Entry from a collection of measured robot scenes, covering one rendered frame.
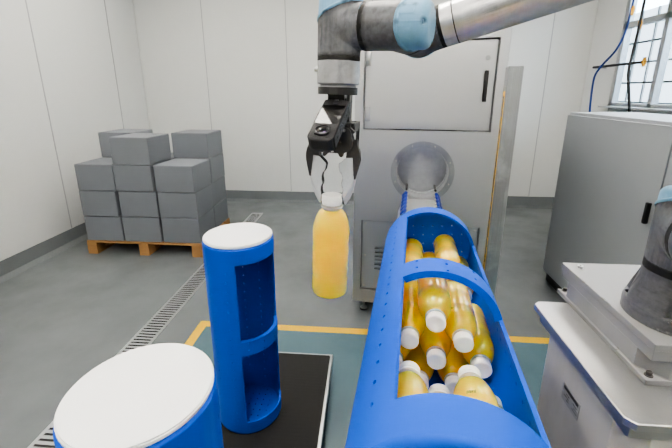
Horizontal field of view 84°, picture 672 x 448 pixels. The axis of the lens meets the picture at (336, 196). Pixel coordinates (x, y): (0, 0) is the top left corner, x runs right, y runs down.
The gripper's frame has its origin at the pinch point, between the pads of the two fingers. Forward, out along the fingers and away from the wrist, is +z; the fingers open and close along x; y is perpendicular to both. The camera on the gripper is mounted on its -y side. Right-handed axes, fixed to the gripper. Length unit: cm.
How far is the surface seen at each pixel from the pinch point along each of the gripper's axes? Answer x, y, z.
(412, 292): -16.6, 15.7, 26.2
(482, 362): -31.3, 2.4, 32.1
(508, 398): -35.4, -3.6, 34.3
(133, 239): 257, 229, 132
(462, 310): -27.3, 9.0, 25.0
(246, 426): 47, 52, 123
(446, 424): -21.0, -29.6, 16.6
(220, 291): 55, 51, 58
